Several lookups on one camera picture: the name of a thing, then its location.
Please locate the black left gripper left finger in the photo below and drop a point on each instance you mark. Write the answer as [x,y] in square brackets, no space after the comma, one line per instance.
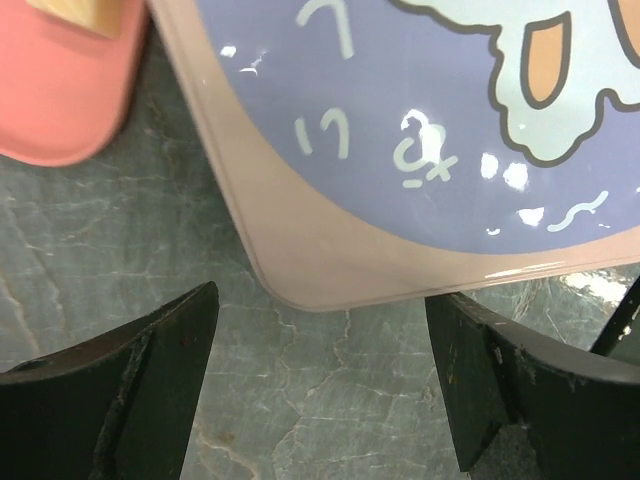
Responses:
[118,406]

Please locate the silver tin lid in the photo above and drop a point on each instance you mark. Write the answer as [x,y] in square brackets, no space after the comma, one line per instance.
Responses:
[371,151]

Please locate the white square chocolate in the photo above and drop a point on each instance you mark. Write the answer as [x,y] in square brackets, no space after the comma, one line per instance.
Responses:
[102,17]

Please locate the pink chocolate tray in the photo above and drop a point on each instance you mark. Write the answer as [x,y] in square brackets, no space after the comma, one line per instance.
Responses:
[65,91]

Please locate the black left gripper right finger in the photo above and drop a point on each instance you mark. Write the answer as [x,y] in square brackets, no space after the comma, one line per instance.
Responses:
[580,410]

